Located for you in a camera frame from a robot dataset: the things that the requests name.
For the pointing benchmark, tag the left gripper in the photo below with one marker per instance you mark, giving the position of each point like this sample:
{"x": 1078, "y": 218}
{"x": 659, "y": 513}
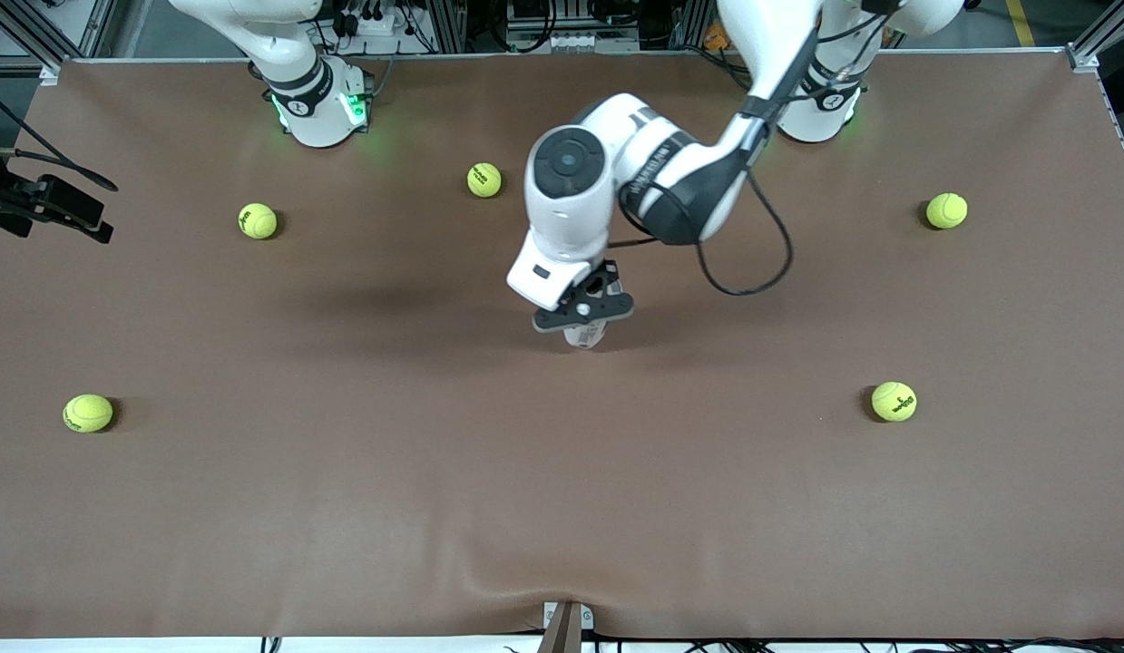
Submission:
{"x": 601, "y": 283}

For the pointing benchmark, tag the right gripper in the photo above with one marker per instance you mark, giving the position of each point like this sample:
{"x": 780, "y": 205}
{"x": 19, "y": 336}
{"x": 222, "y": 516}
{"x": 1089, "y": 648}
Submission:
{"x": 6, "y": 201}

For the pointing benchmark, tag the white blue tennis ball can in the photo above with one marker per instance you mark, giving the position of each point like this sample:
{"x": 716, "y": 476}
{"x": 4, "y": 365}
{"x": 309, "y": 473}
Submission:
{"x": 586, "y": 336}

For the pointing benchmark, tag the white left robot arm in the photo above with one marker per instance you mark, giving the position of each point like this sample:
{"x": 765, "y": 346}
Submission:
{"x": 634, "y": 172}

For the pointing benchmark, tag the yellow tennis ball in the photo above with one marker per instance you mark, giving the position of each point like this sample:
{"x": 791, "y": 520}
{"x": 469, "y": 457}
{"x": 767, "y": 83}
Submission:
{"x": 484, "y": 180}
{"x": 946, "y": 210}
{"x": 894, "y": 401}
{"x": 258, "y": 220}
{"x": 88, "y": 413}

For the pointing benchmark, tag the brown table mat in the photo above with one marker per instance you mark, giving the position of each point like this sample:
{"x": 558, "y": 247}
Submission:
{"x": 434, "y": 526}

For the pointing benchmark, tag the orange bagged goods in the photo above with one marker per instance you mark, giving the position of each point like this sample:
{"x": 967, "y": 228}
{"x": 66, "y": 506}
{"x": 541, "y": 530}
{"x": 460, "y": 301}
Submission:
{"x": 718, "y": 36}

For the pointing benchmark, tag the metal table clamp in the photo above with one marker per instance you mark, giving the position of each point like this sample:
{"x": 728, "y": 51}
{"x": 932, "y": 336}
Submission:
{"x": 566, "y": 626}

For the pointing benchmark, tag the white power strip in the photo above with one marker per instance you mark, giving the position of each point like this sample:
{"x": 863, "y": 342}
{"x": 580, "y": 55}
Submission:
{"x": 366, "y": 23}

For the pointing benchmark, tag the aluminium frame post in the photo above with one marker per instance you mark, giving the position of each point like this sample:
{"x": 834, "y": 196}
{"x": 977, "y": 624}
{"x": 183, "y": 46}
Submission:
{"x": 1101, "y": 41}
{"x": 44, "y": 36}

